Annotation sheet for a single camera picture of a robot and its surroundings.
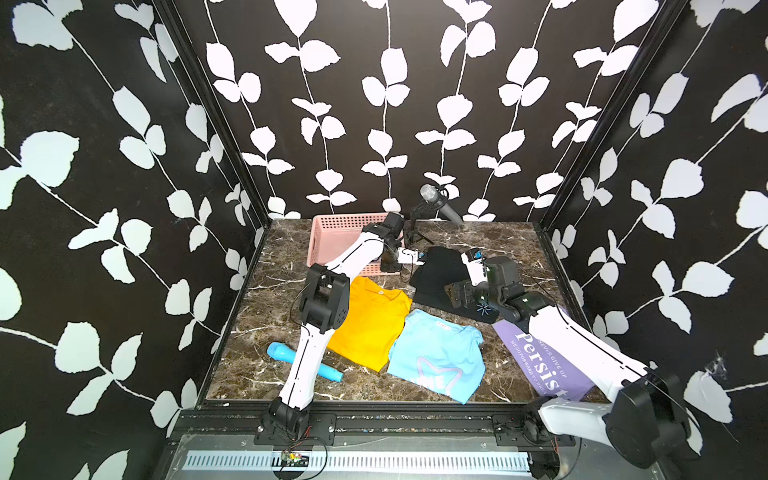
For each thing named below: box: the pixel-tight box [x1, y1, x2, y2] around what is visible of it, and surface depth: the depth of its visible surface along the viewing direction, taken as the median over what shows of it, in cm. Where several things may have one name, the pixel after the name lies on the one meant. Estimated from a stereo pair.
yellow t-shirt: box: [327, 276, 413, 373], surface depth 92 cm
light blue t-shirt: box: [387, 308, 486, 405], surface depth 88 cm
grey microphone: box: [420, 184, 464, 226], surface depth 96 cm
